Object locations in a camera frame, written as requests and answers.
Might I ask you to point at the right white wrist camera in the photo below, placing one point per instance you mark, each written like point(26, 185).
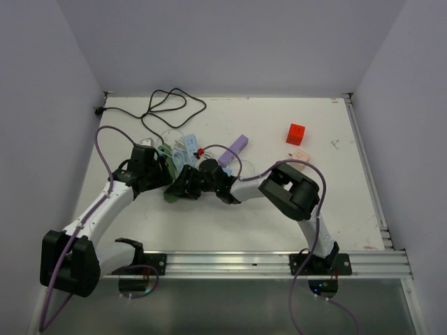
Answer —
point(201, 155)

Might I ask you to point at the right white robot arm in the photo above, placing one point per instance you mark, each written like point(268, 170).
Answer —
point(294, 194)

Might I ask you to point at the pink cube socket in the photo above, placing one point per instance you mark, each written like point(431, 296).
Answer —
point(299, 155)

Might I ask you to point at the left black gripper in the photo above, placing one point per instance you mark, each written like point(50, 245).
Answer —
point(163, 177)

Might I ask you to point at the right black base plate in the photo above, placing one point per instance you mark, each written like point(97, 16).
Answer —
point(335, 263)

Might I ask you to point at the purple USB power strip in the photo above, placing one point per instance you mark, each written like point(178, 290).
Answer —
point(228, 156)

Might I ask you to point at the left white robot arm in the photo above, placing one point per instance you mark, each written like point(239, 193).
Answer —
point(70, 260)

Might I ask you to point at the blue power strip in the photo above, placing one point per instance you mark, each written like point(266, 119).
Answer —
point(191, 147)

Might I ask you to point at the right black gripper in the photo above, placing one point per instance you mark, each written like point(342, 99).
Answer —
point(181, 189)

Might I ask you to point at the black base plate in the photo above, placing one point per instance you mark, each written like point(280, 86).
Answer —
point(335, 263)
point(156, 260)

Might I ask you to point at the blue USB charger plug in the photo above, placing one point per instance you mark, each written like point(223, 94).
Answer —
point(228, 171)

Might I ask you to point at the red cube socket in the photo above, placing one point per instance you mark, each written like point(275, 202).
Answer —
point(295, 134)

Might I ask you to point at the aluminium right side rail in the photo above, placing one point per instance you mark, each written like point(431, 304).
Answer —
point(382, 225)

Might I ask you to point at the green power strip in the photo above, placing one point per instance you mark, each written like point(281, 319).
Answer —
point(166, 151)

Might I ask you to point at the aluminium front rail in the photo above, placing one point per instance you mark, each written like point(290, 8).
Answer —
point(233, 264)

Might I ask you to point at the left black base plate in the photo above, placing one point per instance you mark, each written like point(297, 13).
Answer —
point(156, 260)

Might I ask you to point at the aluminium rail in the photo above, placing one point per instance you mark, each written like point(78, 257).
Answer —
point(382, 225)
point(233, 264)

